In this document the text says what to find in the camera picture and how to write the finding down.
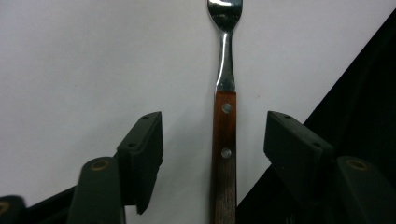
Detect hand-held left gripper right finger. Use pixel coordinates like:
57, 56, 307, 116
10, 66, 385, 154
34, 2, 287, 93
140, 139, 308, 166
263, 110, 339, 206

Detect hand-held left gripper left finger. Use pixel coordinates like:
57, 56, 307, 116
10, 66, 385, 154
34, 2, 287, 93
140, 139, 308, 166
116, 111, 164, 216

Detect white table cover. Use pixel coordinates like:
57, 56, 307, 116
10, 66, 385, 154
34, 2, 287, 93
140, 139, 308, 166
0, 0, 396, 224

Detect wooden-handled fork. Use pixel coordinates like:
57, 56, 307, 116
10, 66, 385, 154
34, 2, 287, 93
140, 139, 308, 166
206, 0, 244, 224

